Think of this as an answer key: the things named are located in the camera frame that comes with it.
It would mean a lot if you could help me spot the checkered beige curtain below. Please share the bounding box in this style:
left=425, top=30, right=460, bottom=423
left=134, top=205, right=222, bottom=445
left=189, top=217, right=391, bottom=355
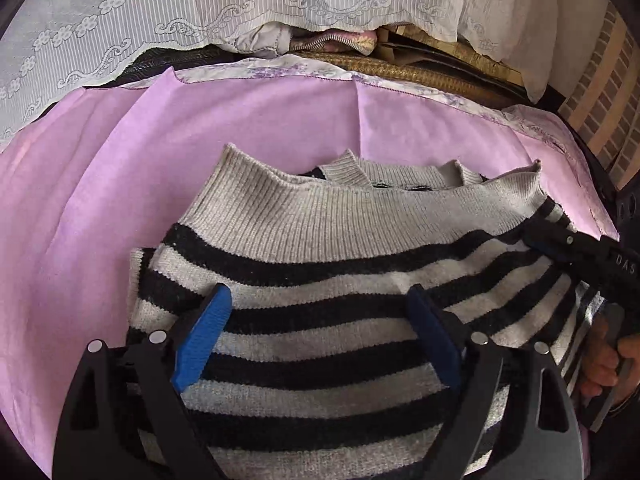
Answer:
left=560, top=4, right=640, bottom=191

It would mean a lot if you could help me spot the white lace cover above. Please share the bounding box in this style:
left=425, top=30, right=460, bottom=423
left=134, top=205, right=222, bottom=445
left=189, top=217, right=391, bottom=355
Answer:
left=1, top=0, right=558, bottom=142

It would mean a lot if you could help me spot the person's right hand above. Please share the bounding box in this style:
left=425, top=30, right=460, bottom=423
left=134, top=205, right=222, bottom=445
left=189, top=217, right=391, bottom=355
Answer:
left=578, top=314, right=640, bottom=405

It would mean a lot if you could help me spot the black grey striped sweater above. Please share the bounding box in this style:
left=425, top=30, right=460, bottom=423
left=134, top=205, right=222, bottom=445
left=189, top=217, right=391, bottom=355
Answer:
left=127, top=146, right=603, bottom=479

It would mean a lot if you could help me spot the pink purple bed sheet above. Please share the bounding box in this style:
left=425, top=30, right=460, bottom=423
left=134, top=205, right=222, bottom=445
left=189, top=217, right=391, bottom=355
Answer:
left=1, top=55, right=616, bottom=471

